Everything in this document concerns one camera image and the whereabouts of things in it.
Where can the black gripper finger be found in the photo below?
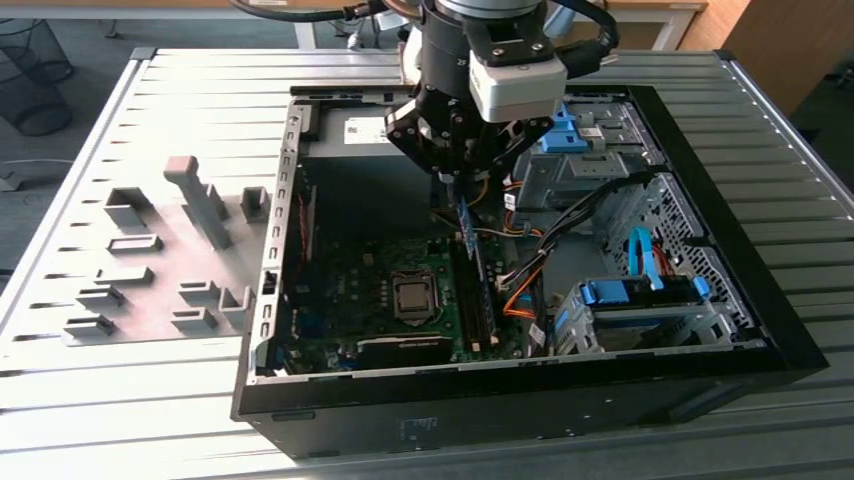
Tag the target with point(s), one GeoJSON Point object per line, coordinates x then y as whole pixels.
{"type": "Point", "coordinates": [524, 142]}
{"type": "Point", "coordinates": [417, 130]}

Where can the blue RAM stick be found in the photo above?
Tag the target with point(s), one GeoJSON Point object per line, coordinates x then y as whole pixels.
{"type": "Point", "coordinates": [470, 225]}

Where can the black RAM slot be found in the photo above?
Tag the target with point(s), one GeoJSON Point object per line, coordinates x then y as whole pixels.
{"type": "Point", "coordinates": [466, 300]}

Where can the grey metal drive cage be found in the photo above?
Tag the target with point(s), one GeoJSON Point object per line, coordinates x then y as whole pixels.
{"type": "Point", "coordinates": [588, 170]}

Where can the grey power supply unit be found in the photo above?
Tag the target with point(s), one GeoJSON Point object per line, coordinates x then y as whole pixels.
{"type": "Point", "coordinates": [361, 195]}

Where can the green motherboard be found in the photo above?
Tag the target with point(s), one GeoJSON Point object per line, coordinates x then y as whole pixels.
{"type": "Point", "coordinates": [348, 280]}

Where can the white framed wooden desk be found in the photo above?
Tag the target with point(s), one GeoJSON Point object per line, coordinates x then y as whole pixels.
{"type": "Point", "coordinates": [675, 30]}

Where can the hard disk in blue carrier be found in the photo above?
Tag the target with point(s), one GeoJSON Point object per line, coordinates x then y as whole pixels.
{"type": "Point", "coordinates": [608, 291]}

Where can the silver CPU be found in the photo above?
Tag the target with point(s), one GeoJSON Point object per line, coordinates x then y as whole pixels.
{"type": "Point", "coordinates": [414, 298]}

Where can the perforated metal disk bay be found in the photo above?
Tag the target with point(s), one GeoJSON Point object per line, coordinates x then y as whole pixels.
{"type": "Point", "coordinates": [668, 320]}

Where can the black graphics card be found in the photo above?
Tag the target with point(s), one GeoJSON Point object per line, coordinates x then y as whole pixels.
{"type": "Point", "coordinates": [408, 350]}

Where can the brown wooden cabinet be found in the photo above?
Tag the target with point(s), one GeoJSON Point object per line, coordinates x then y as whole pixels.
{"type": "Point", "coordinates": [788, 45]}

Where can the grey parts rack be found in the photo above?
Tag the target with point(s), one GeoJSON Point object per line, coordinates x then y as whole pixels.
{"type": "Point", "coordinates": [161, 260]}

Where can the black open PC case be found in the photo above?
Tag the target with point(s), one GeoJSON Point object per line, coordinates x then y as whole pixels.
{"type": "Point", "coordinates": [468, 405]}

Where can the black mesh waste basket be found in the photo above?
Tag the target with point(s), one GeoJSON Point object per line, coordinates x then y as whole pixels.
{"type": "Point", "coordinates": [34, 100]}

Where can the blue drive bay bracket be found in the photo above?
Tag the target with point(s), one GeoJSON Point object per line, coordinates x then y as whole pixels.
{"type": "Point", "coordinates": [567, 120]}
{"type": "Point", "coordinates": [568, 142]}

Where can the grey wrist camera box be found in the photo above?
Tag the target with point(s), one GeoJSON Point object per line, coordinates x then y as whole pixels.
{"type": "Point", "coordinates": [521, 90]}

